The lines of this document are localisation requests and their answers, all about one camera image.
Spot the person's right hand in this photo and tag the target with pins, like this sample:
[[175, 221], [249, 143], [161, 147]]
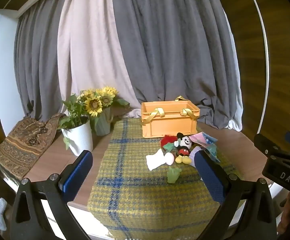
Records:
[[287, 212]]

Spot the white ribbed plant pot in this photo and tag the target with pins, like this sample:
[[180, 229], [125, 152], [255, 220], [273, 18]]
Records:
[[81, 138]]

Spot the white egg toy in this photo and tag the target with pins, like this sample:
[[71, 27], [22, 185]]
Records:
[[170, 159]]

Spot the pink cloth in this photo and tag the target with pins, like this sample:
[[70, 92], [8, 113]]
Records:
[[198, 138]]

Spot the sunflower bouquet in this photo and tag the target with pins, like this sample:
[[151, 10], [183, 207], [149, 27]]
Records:
[[97, 100]]

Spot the brown patterned cloth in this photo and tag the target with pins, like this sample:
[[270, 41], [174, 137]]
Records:
[[22, 145]]

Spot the green frog toy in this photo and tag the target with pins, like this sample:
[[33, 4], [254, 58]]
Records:
[[173, 175]]

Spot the green leafy plant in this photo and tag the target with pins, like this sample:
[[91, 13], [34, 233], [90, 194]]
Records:
[[73, 112]]

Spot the grey-green vase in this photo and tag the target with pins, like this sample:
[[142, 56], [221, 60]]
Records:
[[102, 125]]

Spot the grey curtain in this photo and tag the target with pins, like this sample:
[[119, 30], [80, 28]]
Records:
[[175, 50], [37, 60]]

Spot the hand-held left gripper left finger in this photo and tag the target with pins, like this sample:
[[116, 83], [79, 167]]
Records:
[[76, 173]]

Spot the pale pink curtain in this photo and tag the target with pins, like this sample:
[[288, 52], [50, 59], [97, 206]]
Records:
[[92, 50]]

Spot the teal cloth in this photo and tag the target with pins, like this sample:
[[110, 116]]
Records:
[[211, 150]]

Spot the red fluffy toy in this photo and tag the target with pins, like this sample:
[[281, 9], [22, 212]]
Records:
[[167, 140]]

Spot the yellow-green plaid blanket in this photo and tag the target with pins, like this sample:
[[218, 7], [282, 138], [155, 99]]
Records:
[[140, 200]]

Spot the white sock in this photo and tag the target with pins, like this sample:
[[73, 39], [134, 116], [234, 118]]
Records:
[[155, 161]]

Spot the lavender cloth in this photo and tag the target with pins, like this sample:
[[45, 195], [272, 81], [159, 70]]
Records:
[[194, 155]]

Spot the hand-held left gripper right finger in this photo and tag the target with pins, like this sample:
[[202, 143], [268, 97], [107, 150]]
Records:
[[210, 177]]

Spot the mouse plush toy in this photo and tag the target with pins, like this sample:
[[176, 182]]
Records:
[[185, 147]]

